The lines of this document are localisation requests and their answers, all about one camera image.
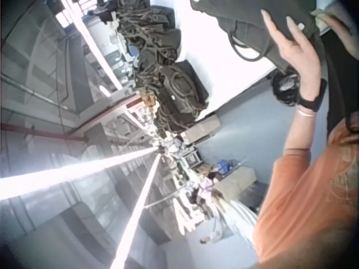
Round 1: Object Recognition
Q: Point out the person's left hand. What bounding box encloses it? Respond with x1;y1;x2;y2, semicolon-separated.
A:
260;8;323;99

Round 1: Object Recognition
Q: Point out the person's right hand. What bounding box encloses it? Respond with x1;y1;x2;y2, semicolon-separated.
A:
319;14;359;52

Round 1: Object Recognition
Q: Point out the dark green garment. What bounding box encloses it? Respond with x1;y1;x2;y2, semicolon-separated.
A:
189;0;359;134

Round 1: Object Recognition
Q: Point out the black wrist band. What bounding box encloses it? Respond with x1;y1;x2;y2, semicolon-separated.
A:
296;78;328;113

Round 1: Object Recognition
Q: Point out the pile of dark green garments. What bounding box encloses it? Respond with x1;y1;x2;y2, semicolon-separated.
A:
112;0;211;133

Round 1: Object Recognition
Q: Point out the large cardboard box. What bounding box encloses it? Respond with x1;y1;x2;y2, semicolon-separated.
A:
218;166;258;200

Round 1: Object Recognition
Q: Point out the long ceiling light strip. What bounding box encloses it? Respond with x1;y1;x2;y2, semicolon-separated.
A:
59;0;125;91
108;154;163;269
0;145;158;200

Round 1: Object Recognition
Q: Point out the red pipe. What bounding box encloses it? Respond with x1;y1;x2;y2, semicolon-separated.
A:
26;98;142;142

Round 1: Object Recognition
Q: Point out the white bracelet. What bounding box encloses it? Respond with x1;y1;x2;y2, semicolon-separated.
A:
298;108;318;118

